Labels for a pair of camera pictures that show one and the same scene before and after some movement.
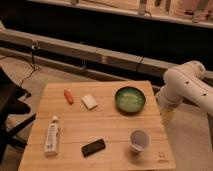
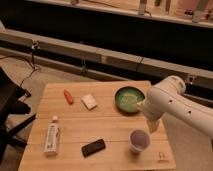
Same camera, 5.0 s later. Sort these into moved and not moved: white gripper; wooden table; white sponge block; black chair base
Moved: white gripper
Not moved: wooden table; black chair base; white sponge block
